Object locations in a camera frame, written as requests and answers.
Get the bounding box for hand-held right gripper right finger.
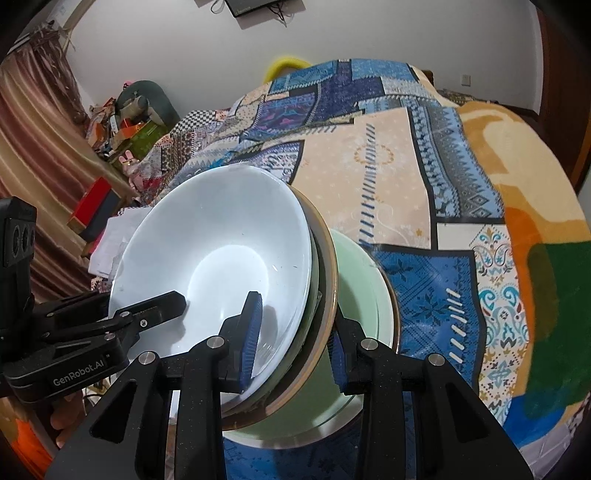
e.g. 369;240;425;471
329;307;534;480

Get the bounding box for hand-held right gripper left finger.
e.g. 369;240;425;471
44;291;265;480

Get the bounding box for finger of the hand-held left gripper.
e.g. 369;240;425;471
107;290;188;343
32;291;112;329

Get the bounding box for green plate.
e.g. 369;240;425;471
224;228;400;448

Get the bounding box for white bowl with dark print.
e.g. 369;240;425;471
110;166;312;402

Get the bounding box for pink bowl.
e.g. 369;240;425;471
221;185;340;418

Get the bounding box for person's left hand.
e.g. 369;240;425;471
48;392;93;450

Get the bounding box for white paper sheets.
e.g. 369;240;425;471
85;208;153;282

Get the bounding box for orange clothing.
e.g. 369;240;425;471
0;401;56;476

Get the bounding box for dark box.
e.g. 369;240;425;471
78;191;123;243

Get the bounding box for red box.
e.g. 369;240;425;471
67;178;112;232

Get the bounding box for pink bunny toy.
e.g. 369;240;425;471
119;150;148;190

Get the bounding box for green box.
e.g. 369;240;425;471
117;120;169;162

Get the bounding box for striped brown curtain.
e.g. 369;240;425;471
0;32;134;305

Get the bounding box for pile of bags and clutter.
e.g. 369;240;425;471
85;97;139;153

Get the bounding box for patchwork blanket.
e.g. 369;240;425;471
139;58;513;480

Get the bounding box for orange plush blanket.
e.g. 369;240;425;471
406;65;587;462

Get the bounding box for yellow foam tube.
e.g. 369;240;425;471
264;55;312;84

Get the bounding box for small black monitor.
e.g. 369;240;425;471
224;0;278;18

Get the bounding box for dark wooden door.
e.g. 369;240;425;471
536;9;591;185

